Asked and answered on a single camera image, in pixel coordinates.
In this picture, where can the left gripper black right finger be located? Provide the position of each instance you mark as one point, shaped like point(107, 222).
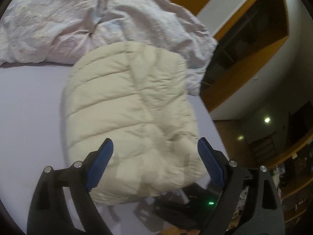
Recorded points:
point(262, 212)

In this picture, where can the cream quilted down jacket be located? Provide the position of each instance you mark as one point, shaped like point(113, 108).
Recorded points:
point(134, 94)

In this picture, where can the dark wooden wardrobe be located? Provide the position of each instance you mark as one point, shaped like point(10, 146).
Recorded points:
point(249, 33)

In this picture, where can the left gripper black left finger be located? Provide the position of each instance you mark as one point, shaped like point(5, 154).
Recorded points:
point(48, 213)

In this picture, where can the floral lilac duvet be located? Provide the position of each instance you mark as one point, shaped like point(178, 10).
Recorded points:
point(62, 31)

